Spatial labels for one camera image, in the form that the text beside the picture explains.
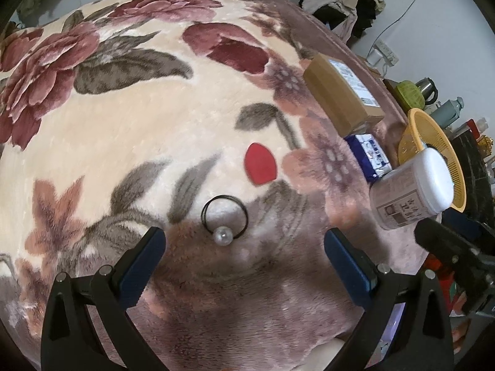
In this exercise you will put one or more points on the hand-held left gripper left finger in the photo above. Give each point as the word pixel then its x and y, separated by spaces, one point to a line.
pixel 141 266

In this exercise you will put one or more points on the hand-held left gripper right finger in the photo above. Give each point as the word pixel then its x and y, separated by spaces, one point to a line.
pixel 350 270

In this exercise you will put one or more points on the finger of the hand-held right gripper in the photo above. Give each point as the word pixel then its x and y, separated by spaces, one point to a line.
pixel 441 239

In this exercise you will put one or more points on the white labelled jar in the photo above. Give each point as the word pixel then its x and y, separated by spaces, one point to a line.
pixel 410 193

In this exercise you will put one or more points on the dark blue tissue packet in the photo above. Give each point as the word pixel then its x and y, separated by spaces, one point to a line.
pixel 369 156

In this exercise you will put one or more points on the yellow plastic basket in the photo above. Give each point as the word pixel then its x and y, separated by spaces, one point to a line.
pixel 425 127

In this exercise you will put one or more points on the floral fleece blanket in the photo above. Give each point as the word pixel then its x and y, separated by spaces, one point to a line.
pixel 116 143

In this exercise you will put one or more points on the grey green bottle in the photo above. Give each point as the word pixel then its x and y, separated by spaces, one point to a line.
pixel 448 110

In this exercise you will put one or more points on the green plastic bowl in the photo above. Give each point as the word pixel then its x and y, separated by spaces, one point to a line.
pixel 410 92

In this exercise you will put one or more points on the steel kettle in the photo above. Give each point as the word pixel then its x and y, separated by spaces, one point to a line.
pixel 427 89

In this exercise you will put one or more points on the brown cardboard box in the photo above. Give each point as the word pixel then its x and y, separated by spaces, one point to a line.
pixel 336 92

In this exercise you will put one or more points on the white power strip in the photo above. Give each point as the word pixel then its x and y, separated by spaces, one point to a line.
pixel 383 52

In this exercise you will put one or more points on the pile of clothes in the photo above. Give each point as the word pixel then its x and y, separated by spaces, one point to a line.
pixel 340 4

